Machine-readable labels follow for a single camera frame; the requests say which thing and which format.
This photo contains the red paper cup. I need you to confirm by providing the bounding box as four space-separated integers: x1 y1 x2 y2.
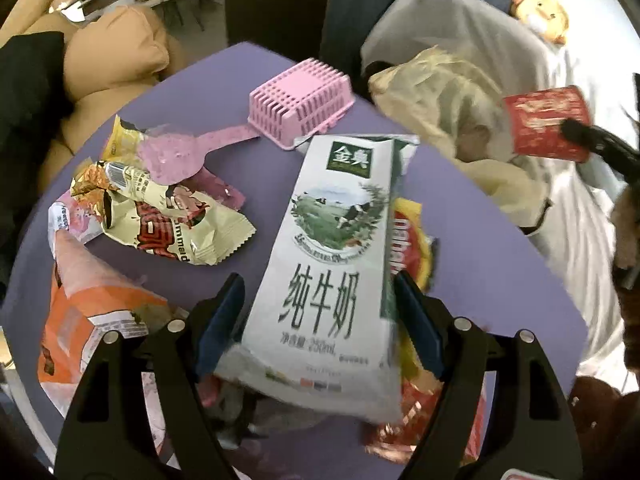
503 86 591 162

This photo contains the red gold snack wrapper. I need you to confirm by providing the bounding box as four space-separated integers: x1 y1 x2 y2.
363 379 487 466

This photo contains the yellow nabati wrapper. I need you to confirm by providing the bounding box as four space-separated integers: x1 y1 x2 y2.
390 197 437 292

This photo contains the white milk carton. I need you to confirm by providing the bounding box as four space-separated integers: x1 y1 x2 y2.
216 136 411 422

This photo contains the pink plastic spoon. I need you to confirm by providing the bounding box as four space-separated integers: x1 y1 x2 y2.
137 125 259 185

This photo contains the translucent trash bag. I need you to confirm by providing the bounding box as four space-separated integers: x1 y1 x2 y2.
364 47 550 234

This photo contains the white cloth covered seat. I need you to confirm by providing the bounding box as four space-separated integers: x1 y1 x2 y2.
360 0 624 380

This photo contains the orange white snack bag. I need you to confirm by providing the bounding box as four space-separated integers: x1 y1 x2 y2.
37 200 171 415

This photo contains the yellow plush toy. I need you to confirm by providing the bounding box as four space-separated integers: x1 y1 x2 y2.
510 0 570 46

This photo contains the purple tablecloth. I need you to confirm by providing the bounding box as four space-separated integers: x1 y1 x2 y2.
2 41 589 480

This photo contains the cream red snack wrapper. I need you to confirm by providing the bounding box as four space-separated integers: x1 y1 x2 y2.
67 117 256 266

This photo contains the pink plastic basket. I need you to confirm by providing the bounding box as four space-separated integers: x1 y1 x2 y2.
247 58 355 151

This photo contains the black jacket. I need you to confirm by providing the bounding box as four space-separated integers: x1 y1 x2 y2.
1 32 73 287

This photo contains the tan plush sofa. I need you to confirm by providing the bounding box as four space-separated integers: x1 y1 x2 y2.
1 0 188 194

